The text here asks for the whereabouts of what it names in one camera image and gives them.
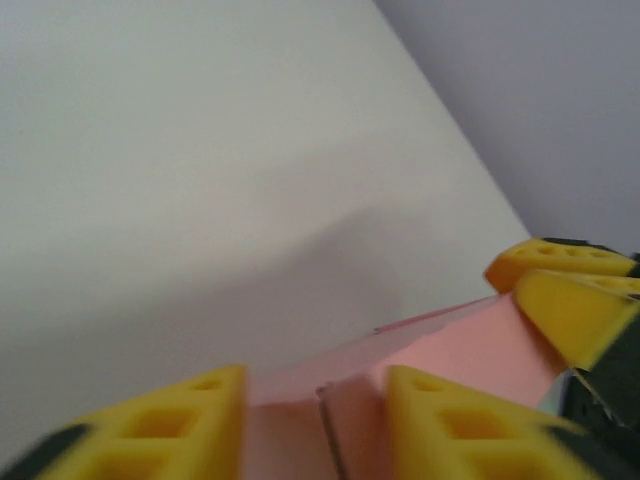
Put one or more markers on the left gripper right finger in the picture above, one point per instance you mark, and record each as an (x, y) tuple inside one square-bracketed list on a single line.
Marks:
[(450, 440)]

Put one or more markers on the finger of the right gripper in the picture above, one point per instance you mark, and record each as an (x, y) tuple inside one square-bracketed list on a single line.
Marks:
[(540, 257), (575, 315)]

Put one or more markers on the pink cloth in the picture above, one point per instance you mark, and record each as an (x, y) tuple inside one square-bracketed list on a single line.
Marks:
[(450, 350)]

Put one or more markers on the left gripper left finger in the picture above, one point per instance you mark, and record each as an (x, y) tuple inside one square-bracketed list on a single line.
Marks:
[(150, 440)]

